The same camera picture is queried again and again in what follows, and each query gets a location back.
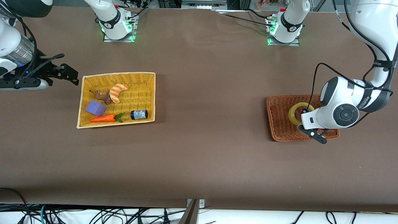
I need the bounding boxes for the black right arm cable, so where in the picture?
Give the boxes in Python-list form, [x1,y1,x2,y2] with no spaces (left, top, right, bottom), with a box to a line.
[12,12,66,78]

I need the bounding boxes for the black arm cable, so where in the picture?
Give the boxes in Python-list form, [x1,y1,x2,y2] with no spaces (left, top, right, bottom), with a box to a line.
[306,0,398,128]
[12,12,66,78]

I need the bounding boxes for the brown wicker basket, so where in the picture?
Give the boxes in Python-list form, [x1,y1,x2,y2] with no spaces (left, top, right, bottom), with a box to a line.
[266,94,340,142]

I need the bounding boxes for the toy croissant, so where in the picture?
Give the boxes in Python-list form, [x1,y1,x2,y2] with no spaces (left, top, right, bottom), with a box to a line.
[109,83,129,104]

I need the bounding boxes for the black tabletop cable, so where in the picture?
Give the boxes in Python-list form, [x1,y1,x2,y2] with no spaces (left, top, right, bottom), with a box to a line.
[124,6,148,21]
[247,9,274,20]
[223,14,274,27]

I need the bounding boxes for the clear packing tape roll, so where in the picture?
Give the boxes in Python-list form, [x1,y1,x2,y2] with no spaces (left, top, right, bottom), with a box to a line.
[288,102,315,126]

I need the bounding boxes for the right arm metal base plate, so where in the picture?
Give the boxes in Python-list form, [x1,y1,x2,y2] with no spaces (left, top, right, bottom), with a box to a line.
[103,14,137,43]

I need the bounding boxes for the brown toy lion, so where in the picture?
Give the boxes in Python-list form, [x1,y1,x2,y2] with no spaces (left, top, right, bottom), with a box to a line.
[89,89,113,105]

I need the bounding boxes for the grey metal box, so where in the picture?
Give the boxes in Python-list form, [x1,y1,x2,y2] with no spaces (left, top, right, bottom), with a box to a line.
[181,0,227,10]

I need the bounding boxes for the orange toy carrot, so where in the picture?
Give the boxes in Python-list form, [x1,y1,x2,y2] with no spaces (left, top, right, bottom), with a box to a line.
[90,113,125,123]

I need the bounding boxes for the purple foam cube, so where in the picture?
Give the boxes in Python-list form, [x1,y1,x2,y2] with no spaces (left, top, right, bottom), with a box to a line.
[86,100,107,117]

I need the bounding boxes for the black looping floor cable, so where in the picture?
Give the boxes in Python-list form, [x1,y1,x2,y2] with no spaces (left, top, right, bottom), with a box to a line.
[0,188,31,224]

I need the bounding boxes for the grey metal bar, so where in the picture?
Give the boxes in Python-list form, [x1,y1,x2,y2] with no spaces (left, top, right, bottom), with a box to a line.
[178,199,200,224]

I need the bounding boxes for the small jar with black lid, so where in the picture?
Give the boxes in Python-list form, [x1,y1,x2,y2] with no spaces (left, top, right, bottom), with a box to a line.
[130,109,148,120]

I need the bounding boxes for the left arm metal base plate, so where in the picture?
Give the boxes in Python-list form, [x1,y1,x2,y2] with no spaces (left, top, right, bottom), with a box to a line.
[266,17,301,47]

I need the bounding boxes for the yellow wicker basket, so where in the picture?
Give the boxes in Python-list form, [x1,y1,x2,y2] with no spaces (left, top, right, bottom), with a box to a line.
[76,72,156,129]

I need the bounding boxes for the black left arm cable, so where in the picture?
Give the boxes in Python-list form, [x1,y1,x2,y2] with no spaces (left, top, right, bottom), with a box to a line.
[306,0,398,128]

